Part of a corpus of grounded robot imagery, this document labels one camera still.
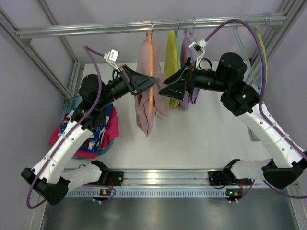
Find pink trousers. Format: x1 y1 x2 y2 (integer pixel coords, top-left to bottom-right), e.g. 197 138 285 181
134 39 167 136

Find orange hanger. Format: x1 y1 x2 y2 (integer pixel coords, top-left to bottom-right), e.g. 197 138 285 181
147 22 154 114

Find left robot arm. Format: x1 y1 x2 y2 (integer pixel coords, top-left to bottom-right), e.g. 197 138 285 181
21 65 160 209

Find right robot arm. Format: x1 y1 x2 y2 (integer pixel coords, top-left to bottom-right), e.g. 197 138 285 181
159 52 307 190

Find yellow trousers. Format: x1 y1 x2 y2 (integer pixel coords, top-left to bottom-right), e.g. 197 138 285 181
164 30 181 108

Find purple trousers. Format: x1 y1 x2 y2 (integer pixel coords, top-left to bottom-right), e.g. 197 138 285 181
180 38 200 110

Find purple hanger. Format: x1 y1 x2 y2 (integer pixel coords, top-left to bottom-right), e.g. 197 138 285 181
184 18 200 60

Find light blue empty hanger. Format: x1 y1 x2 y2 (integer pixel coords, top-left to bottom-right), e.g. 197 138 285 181
232 25 268 93

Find lime green empty hanger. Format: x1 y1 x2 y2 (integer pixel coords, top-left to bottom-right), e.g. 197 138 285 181
229 19 267 92

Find magenta garment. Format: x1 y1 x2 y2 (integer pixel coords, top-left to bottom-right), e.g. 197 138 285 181
49 107 119 159

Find teal laundry basket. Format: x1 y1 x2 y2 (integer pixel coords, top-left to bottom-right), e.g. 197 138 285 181
62 95 82 119

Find blue patterned garment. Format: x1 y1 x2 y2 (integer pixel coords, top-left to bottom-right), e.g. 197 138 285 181
56 105 113 153

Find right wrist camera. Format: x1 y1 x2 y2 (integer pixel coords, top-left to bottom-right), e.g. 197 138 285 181
189 39 207 67

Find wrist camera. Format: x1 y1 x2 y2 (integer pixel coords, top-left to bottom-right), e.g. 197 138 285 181
189 39 207 67
104 49 119 70

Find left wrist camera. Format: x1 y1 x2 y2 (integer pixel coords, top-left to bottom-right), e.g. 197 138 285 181
104 49 119 70

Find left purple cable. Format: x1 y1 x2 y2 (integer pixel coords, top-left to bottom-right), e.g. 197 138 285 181
26 45 106 209

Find purple cable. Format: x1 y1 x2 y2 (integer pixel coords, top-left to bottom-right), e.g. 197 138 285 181
203 19 307 199
26 45 106 209

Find left frame post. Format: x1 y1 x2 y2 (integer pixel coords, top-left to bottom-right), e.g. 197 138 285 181
0 8 84 98

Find frame post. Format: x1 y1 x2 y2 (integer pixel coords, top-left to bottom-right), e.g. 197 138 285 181
0 8 84 98
249 0 307 68

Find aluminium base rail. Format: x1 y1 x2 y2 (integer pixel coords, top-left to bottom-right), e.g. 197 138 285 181
64 167 298 190

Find aluminium hanging rail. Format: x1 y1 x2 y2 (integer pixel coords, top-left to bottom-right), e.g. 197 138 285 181
16 13 287 39

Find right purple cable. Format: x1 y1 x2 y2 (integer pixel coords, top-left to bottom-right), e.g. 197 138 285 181
203 19 307 199

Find right frame post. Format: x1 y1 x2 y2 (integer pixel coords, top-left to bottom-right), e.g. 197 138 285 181
249 0 307 68

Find grey slotted cable duct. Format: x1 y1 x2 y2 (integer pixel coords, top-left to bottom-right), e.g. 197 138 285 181
66 188 240 198

